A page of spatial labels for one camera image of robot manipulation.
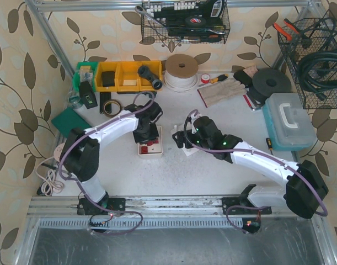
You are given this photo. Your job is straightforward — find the white spring tray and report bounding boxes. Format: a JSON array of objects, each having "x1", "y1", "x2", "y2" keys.
[{"x1": 137, "y1": 125, "x2": 163, "y2": 160}]

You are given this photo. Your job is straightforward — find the red large spring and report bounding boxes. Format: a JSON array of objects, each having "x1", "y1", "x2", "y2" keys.
[{"x1": 146, "y1": 139, "x2": 159, "y2": 146}]

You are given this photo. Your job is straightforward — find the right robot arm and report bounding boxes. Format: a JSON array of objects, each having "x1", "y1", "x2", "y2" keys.
[{"x1": 172, "y1": 114, "x2": 329, "y2": 219}]

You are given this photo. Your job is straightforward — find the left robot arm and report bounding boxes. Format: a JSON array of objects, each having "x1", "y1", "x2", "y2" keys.
[{"x1": 60, "y1": 100, "x2": 163, "y2": 213}]

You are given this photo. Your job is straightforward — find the red spring in tray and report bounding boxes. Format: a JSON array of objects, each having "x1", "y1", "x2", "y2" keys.
[{"x1": 140, "y1": 146, "x2": 148, "y2": 155}]

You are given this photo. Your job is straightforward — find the brown tape roll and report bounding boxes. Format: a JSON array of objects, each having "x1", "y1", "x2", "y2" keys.
[{"x1": 103, "y1": 99, "x2": 122, "y2": 118}]

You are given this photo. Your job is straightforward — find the yellow storage bins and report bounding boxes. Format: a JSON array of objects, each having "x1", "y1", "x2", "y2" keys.
[{"x1": 95, "y1": 60, "x2": 163, "y2": 93}]

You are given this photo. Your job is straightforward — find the beige work glove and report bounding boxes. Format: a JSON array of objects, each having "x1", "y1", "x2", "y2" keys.
[{"x1": 197, "y1": 78, "x2": 247, "y2": 108}]

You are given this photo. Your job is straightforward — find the grey pipe fitting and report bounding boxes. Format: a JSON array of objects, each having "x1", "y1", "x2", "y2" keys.
[{"x1": 137, "y1": 66, "x2": 163, "y2": 90}]

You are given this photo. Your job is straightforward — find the black box in bin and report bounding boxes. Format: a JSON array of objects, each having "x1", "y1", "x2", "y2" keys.
[{"x1": 101, "y1": 71, "x2": 115, "y2": 87}]

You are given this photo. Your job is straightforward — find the small yellow black screwdriver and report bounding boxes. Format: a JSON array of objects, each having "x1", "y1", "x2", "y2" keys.
[{"x1": 198, "y1": 74, "x2": 228, "y2": 87}]

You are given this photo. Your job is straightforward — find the black battery charger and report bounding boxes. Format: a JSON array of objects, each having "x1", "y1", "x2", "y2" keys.
[{"x1": 78, "y1": 81, "x2": 98, "y2": 109}]

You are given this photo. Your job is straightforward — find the yellow black screwdriver by toolbox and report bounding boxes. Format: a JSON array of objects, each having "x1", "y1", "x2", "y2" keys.
[{"x1": 265, "y1": 137, "x2": 272, "y2": 151}]

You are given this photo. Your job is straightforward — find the black brush with sponge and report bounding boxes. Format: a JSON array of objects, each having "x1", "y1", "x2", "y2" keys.
[{"x1": 233, "y1": 65, "x2": 258, "y2": 88}]

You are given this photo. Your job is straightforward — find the green storage bin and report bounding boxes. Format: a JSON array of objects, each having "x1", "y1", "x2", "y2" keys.
[{"x1": 73, "y1": 62, "x2": 98, "y2": 92}]

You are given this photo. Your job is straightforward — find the glass jar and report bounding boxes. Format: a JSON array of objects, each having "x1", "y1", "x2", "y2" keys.
[{"x1": 68, "y1": 93, "x2": 83, "y2": 109}]

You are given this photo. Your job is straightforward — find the black foam disc spool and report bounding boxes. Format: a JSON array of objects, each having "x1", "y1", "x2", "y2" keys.
[{"x1": 249, "y1": 68, "x2": 292, "y2": 103}]

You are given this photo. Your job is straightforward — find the green foam pad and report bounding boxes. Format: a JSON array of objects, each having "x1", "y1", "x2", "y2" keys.
[{"x1": 51, "y1": 108, "x2": 91, "y2": 137}]

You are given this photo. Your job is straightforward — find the teal clear toolbox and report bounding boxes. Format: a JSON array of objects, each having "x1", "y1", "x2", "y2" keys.
[{"x1": 262, "y1": 93, "x2": 317, "y2": 151}]

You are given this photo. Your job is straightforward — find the round sanding disc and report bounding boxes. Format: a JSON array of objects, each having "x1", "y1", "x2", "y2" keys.
[{"x1": 54, "y1": 143, "x2": 65, "y2": 162}]

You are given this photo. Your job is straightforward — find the white four-peg base plate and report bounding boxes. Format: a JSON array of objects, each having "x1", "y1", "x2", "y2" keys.
[{"x1": 170, "y1": 124, "x2": 199, "y2": 156}]

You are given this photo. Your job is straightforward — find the white cable spool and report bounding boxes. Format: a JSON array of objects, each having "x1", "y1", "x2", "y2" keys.
[{"x1": 164, "y1": 54, "x2": 199, "y2": 93}]

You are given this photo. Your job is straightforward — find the aluminium rail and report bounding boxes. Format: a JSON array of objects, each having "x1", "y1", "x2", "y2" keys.
[{"x1": 27, "y1": 194, "x2": 326, "y2": 218}]

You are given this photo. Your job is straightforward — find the wire basket with tools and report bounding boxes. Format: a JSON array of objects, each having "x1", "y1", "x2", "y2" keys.
[{"x1": 135, "y1": 1, "x2": 230, "y2": 46}]

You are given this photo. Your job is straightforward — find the white cord bundle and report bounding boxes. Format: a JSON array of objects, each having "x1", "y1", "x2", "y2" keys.
[{"x1": 35, "y1": 157, "x2": 66, "y2": 197}]

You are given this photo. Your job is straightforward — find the orange handled pliers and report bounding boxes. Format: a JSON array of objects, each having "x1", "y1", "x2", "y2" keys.
[{"x1": 272, "y1": 18, "x2": 300, "y2": 41}]

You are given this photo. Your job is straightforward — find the wire basket with hoses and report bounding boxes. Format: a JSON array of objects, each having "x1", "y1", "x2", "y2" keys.
[{"x1": 277, "y1": 17, "x2": 337, "y2": 109}]

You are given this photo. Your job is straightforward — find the black hose coil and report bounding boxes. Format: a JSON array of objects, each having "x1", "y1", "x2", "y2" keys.
[{"x1": 297, "y1": 48, "x2": 337, "y2": 94}]

